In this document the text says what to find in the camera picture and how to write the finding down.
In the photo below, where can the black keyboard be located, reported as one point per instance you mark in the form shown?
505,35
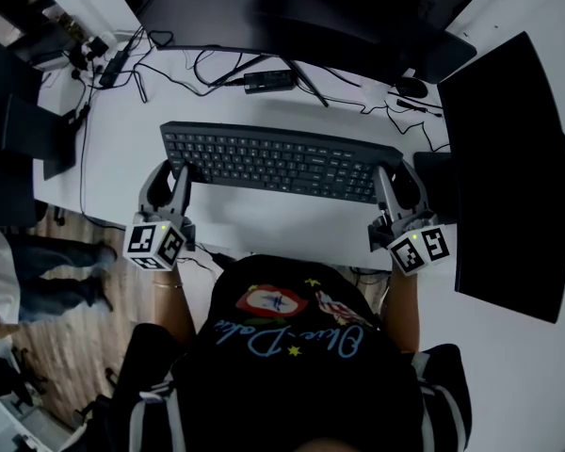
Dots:
273,163

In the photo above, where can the black angled monitor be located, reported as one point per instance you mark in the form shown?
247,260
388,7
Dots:
14,134

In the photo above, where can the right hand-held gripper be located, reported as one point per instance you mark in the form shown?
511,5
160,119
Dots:
419,250

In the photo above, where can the black power adapter brick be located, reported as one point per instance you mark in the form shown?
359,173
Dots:
269,81

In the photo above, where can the black flat side monitor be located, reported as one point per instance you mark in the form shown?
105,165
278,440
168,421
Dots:
508,182

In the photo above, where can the person's left forearm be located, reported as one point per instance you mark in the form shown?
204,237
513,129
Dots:
172,309

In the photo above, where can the white power strip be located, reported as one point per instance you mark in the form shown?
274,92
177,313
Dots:
104,40

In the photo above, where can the black printed t-shirt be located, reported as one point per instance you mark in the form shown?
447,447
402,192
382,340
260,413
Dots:
292,384

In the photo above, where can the black computer mouse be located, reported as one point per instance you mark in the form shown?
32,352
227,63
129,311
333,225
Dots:
411,87

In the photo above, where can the slim black adapter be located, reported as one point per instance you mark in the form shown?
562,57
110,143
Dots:
114,66

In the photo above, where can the black plug connector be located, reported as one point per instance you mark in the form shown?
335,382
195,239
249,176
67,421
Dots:
412,105

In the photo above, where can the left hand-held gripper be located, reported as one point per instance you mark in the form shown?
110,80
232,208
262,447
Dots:
150,245

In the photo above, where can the person's right forearm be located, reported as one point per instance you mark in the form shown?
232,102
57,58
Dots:
402,313

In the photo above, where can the large black curved monitor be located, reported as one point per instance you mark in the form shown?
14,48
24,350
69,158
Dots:
287,12

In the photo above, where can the black monitor stand legs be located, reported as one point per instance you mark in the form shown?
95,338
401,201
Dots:
306,80

